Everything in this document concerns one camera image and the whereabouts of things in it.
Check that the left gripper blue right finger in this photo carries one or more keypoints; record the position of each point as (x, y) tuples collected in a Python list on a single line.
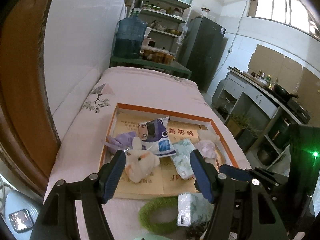
[(204, 174)]

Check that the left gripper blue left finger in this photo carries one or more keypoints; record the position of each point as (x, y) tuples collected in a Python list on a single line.
[(110, 175)]

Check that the green floral tissue pack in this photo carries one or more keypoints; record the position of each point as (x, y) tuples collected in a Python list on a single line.
[(193, 209)]

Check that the green patterned tissue pack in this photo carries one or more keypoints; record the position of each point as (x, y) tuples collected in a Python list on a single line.
[(181, 159)]

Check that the plush doll in lilac dress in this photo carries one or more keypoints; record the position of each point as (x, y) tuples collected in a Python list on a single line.
[(207, 145)]

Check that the white plush rabbit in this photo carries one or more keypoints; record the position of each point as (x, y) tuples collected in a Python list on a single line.
[(139, 163)]

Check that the purple fabric pouch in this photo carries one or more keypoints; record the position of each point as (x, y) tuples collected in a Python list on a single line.
[(122, 142)]

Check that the pink bed quilt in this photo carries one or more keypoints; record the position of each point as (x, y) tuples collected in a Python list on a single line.
[(122, 99)]

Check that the orange rimmed cardboard box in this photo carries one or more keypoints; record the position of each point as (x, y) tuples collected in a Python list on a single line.
[(164, 180)]

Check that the blue cartoon tissue pack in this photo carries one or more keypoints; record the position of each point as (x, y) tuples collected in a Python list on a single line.
[(155, 137)]

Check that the grey kitchen counter cabinet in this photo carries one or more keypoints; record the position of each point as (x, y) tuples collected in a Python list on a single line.
[(258, 119)]

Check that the brown wooden headboard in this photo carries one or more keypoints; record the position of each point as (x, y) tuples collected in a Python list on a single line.
[(29, 140)]

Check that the smartphone on stool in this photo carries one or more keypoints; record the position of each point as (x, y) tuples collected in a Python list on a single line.
[(21, 220)]

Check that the green low table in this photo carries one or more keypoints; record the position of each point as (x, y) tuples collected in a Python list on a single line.
[(174, 68)]

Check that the black wok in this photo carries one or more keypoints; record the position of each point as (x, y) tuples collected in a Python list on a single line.
[(284, 94)]

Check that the dark grey refrigerator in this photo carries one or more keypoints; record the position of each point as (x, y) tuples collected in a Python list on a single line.
[(200, 50)]

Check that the blue water jug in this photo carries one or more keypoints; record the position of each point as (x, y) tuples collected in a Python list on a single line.
[(130, 36)]

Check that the white metal shelf rack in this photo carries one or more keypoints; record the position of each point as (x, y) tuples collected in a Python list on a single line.
[(167, 19)]

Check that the window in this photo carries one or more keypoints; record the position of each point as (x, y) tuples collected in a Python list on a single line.
[(287, 12)]

